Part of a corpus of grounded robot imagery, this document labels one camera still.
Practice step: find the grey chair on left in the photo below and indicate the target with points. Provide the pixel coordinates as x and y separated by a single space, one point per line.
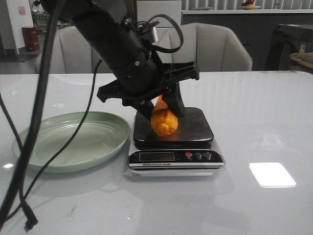
71 53

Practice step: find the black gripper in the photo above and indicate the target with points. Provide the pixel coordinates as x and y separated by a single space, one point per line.
145 78

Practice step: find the orange corn cob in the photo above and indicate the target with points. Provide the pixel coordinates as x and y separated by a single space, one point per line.
163 121

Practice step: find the dark grey counter cabinet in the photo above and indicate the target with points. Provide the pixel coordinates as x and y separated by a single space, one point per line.
253 27

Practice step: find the green oval plate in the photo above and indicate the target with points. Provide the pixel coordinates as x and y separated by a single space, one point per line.
76 144

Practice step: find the black appliance at right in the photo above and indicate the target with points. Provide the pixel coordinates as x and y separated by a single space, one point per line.
288 39

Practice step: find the black silver kitchen scale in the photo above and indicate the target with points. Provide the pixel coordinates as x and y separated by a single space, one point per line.
190 151

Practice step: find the fruit bowl on counter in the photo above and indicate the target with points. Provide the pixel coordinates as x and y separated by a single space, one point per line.
248 5

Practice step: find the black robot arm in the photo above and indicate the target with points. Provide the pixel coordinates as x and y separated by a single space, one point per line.
129 53

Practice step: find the red waste bin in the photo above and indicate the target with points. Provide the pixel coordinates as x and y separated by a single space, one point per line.
30 37

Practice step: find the beige cushion at right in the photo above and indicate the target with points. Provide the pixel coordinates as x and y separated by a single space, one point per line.
302 62

